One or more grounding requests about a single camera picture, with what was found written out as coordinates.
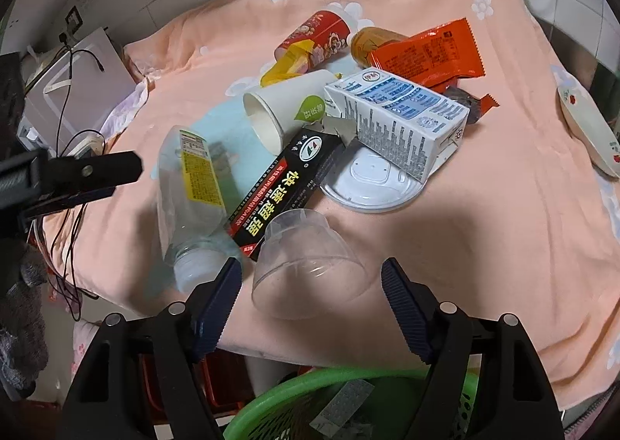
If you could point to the small brown wrapper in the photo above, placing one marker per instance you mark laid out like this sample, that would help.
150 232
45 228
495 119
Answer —
472 103

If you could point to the white floral cloth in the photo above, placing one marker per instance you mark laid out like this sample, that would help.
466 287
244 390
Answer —
128 105

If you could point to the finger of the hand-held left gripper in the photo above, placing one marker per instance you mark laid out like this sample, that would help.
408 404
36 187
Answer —
97 169
72 201

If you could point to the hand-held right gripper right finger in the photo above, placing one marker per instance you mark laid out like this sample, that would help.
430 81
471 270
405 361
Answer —
402 304

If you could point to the white appliance box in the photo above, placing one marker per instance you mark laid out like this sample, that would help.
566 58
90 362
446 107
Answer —
82 96

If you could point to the clear plastic cup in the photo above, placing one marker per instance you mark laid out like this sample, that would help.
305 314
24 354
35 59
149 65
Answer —
310 275

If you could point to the person's left hand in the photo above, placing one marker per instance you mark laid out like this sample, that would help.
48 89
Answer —
19 323

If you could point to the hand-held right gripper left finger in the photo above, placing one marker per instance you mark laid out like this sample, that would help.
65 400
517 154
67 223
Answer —
218 309

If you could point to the orange snack packet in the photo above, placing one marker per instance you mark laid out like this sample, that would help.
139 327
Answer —
426 52

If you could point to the black wall socket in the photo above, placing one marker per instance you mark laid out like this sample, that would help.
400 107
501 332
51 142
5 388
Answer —
73 17

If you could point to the peach floral blanket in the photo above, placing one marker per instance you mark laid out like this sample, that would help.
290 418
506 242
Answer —
484 227

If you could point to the green plastic basket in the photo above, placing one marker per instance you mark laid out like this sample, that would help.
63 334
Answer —
290 396

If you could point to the white plastic lid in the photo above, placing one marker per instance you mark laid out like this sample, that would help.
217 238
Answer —
368 188

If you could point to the clear plastic bottle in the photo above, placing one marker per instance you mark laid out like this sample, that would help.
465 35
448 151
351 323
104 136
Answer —
193 207

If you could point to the amber drink bottle red label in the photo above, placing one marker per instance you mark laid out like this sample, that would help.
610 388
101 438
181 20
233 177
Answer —
373 40

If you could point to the black red cardboard box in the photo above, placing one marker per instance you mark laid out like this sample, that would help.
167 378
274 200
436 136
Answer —
276 197

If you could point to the white blue milk carton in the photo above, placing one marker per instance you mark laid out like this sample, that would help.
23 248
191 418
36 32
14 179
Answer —
397 115

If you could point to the red printed snack cup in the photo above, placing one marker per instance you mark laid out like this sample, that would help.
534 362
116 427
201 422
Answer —
319 33

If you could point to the pink white plastic bag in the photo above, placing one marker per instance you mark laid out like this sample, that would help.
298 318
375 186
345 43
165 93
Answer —
87 348

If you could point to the red plastic crate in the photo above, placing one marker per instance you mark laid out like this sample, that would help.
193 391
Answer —
223 382

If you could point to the grey foil strip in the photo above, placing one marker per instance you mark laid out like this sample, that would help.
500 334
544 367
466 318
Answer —
341 403

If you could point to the yellow snack wrapper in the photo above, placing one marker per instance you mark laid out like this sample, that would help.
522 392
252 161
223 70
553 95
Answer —
286 67

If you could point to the white floral plate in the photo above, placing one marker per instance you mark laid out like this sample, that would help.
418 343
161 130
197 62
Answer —
586 125

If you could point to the white paper cup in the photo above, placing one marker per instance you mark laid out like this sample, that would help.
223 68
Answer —
281 105

